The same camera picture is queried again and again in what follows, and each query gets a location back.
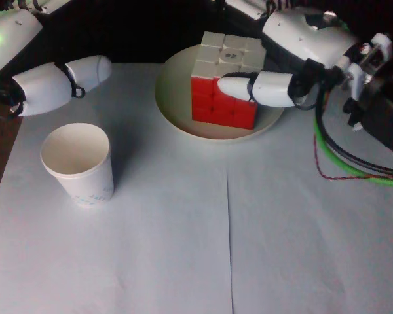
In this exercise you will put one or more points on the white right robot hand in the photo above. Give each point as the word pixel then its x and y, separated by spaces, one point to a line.
pixel 294 36

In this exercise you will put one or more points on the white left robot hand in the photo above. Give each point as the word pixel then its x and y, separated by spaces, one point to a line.
pixel 36 88

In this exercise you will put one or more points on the Rubik's cube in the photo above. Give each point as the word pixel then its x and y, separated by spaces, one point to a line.
pixel 229 111

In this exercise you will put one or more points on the white paper cup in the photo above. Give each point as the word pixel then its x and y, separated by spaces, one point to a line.
pixel 85 186

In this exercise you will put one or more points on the round white plate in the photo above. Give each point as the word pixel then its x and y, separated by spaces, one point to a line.
pixel 170 108

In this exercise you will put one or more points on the white paper sheet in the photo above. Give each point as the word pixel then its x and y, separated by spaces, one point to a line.
pixel 150 245

